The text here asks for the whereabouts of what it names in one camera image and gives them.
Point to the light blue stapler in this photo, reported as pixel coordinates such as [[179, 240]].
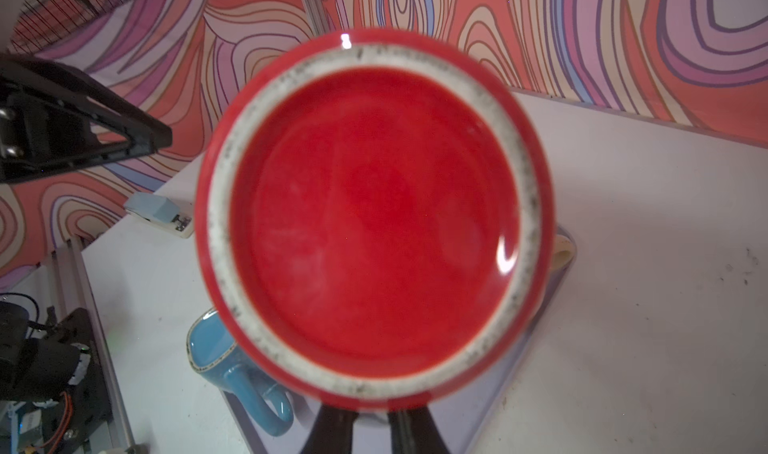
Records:
[[170, 215]]

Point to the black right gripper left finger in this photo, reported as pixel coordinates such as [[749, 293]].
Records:
[[332, 431]]

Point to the lavender plastic tray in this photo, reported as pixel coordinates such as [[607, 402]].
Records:
[[460, 417]]

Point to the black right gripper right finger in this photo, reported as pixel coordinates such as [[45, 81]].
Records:
[[413, 431]]

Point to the red mug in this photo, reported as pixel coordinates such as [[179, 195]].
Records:
[[376, 219]]

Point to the left black wire basket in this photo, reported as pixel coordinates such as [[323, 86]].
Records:
[[42, 23]]

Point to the blue floral mug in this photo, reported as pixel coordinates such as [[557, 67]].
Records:
[[214, 354]]

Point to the white mug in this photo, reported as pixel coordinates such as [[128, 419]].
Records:
[[563, 252]]

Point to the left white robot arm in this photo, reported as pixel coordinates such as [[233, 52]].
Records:
[[36, 368]]

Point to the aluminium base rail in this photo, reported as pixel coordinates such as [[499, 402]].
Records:
[[98, 420]]

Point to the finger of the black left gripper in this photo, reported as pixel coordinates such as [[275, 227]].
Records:
[[56, 119]]

